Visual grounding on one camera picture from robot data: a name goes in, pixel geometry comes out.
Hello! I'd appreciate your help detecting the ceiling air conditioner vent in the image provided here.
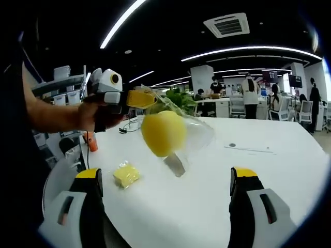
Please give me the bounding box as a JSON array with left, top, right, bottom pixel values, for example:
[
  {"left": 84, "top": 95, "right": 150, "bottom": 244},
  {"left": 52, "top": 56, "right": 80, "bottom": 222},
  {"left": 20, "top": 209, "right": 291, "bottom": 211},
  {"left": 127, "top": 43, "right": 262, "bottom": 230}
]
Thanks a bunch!
[{"left": 203, "top": 12, "right": 250, "bottom": 39}]

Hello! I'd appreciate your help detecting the person's dark shirt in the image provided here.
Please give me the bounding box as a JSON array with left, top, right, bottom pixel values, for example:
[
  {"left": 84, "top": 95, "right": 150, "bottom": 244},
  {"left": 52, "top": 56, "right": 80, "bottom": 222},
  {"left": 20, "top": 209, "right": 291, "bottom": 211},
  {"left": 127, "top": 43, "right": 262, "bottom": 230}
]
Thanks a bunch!
[{"left": 0, "top": 30, "right": 52, "bottom": 233}]

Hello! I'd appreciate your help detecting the short ceiling light strip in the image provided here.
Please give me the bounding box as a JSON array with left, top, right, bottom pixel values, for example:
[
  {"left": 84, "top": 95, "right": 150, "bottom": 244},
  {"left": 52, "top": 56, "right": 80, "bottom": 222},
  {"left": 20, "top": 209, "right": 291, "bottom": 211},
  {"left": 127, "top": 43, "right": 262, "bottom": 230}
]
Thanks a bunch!
[{"left": 128, "top": 70, "right": 155, "bottom": 84}]

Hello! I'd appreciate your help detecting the rectangular yellow silicone block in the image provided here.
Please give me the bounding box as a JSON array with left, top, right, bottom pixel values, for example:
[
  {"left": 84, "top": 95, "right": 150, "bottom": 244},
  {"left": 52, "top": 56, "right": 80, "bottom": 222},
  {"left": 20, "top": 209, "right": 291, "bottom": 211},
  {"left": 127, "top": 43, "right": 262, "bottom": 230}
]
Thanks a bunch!
[{"left": 112, "top": 162, "right": 143, "bottom": 191}]

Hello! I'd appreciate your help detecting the white paper sheet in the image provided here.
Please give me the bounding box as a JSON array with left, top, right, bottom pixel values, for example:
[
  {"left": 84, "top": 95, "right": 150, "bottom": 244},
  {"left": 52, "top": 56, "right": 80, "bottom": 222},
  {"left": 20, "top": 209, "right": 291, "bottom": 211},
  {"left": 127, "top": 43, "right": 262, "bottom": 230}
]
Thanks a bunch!
[{"left": 223, "top": 141, "right": 278, "bottom": 156}]

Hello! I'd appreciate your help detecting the thin black cable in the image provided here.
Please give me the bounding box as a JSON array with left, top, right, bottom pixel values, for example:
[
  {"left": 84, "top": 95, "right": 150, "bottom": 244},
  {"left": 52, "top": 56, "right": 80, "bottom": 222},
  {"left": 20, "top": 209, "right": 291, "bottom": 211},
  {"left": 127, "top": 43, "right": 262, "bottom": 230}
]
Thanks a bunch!
[{"left": 85, "top": 131, "right": 91, "bottom": 170}]

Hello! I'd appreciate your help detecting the wall display screen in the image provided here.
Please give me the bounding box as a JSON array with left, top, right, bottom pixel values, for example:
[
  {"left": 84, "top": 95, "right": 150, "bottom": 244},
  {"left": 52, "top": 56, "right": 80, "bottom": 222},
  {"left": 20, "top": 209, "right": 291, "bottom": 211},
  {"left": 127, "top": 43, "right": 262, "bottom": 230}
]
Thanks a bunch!
[
  {"left": 262, "top": 70, "right": 279, "bottom": 84},
  {"left": 288, "top": 74, "right": 304, "bottom": 89}
]

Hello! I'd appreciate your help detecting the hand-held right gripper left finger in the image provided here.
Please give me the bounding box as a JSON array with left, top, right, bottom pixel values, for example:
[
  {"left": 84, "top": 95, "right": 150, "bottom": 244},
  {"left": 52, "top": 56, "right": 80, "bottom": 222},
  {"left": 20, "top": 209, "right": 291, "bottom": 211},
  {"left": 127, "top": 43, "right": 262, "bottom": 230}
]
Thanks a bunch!
[{"left": 38, "top": 167, "right": 111, "bottom": 248}]

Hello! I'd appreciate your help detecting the clear plastic bag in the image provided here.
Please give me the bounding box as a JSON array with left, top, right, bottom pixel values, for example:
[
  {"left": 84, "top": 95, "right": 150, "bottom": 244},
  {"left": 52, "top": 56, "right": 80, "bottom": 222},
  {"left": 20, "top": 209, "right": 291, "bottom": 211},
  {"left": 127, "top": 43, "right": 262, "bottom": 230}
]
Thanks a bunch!
[{"left": 134, "top": 86, "right": 215, "bottom": 178}]

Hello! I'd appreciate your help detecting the long ceiling light strip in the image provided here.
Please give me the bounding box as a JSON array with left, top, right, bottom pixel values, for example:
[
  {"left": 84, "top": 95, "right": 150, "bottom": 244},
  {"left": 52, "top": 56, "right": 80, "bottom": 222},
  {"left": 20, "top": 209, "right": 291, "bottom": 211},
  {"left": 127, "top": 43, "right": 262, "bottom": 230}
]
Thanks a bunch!
[
  {"left": 99, "top": 0, "right": 147, "bottom": 49},
  {"left": 180, "top": 46, "right": 323, "bottom": 63}
]

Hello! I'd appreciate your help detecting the white storage bin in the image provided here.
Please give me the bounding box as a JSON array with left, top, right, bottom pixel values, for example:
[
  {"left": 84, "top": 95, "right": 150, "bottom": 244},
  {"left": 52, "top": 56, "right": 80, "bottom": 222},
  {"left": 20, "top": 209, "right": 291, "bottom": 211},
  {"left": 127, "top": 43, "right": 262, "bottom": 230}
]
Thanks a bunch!
[
  {"left": 67, "top": 89, "right": 85, "bottom": 104},
  {"left": 52, "top": 92, "right": 68, "bottom": 105},
  {"left": 53, "top": 65, "right": 72, "bottom": 81}
]

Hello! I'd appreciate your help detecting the green leafy plant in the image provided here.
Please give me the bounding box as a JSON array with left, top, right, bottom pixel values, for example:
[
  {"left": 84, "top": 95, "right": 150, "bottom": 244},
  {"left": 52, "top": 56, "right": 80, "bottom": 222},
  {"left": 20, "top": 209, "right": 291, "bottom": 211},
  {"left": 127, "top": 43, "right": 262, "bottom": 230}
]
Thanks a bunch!
[{"left": 164, "top": 88, "right": 198, "bottom": 117}]

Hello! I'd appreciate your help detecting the grey shelving rack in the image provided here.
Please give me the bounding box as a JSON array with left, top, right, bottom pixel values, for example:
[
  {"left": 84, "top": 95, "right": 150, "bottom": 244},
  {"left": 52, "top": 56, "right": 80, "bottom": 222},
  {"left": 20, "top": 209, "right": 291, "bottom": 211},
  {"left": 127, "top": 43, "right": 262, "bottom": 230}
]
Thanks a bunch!
[{"left": 30, "top": 74, "right": 87, "bottom": 97}]

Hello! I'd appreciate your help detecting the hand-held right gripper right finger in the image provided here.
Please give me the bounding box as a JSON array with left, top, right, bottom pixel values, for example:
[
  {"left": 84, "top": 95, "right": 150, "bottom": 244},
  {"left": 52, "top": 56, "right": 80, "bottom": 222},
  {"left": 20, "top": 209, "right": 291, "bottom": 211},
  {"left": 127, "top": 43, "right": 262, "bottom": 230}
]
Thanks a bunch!
[{"left": 228, "top": 167, "right": 298, "bottom": 248}]

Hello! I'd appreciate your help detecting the small yellow plastic packet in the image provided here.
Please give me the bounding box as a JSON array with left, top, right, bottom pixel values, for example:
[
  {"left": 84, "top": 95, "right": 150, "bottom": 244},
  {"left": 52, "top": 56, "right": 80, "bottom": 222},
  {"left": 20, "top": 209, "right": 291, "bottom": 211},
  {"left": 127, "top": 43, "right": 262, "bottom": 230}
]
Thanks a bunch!
[{"left": 141, "top": 110, "right": 187, "bottom": 158}]

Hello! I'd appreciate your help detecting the large yellow plastic packet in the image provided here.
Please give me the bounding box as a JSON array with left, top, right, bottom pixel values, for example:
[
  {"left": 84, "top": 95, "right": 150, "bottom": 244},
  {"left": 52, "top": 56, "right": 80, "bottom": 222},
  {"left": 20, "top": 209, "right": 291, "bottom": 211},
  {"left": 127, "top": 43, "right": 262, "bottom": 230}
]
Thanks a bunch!
[{"left": 111, "top": 159, "right": 144, "bottom": 192}]

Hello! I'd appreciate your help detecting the orange container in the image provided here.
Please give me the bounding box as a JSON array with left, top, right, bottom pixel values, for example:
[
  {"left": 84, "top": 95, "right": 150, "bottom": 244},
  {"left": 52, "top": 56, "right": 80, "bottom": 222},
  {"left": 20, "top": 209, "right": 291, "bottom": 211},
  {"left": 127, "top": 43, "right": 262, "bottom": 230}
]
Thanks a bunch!
[{"left": 82, "top": 130, "right": 100, "bottom": 152}]

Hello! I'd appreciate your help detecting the person's left hand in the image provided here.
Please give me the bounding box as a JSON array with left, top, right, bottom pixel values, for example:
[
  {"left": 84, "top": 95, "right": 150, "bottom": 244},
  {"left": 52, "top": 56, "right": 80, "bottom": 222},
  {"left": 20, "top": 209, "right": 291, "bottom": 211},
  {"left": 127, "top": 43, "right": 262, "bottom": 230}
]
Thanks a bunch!
[{"left": 77, "top": 94, "right": 124, "bottom": 133}]

